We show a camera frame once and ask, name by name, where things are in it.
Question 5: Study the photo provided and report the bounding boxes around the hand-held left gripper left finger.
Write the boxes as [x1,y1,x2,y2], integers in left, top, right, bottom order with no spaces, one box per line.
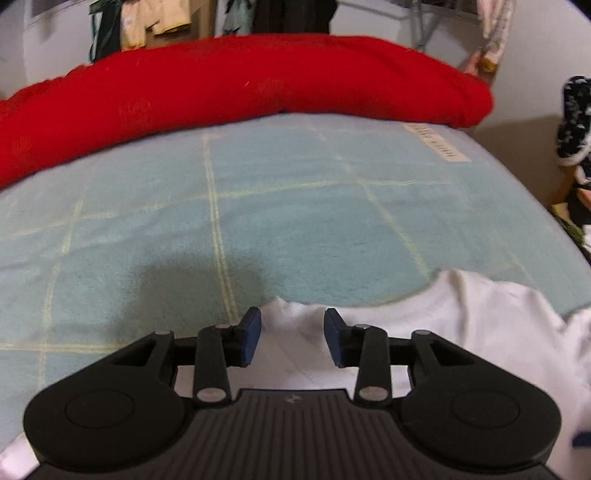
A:
[113,307,262,407]

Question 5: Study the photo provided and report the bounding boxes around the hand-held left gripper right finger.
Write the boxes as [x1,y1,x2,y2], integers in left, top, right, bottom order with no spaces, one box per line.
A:
[323,308,462,407]

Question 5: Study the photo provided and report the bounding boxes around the white printed long-sleeve shirt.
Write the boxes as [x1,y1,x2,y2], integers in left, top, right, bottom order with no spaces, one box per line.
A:
[0,268,591,480]

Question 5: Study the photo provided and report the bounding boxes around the metal clothes drying rack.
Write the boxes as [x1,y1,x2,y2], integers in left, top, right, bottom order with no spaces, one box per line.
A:
[339,0,481,52]

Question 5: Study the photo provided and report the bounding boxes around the red quilt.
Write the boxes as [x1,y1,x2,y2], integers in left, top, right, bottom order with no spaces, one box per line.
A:
[0,33,495,188]

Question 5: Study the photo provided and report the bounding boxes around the grey green hanging garment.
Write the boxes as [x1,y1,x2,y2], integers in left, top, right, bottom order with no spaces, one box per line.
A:
[222,0,254,35]

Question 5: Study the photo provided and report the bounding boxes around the cream floral garment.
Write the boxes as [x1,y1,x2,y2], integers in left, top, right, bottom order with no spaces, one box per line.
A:
[121,0,148,51]

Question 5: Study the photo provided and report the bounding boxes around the black white floral garment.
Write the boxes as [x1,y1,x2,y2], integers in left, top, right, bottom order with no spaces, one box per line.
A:
[556,76,591,167]

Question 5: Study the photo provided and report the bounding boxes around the yellow shirt hanging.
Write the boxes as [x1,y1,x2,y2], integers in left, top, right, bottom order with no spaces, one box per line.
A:
[145,0,191,35]

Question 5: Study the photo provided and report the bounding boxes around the pink patterned curtain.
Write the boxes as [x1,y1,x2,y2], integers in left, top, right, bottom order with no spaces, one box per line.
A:
[464,0,515,75]

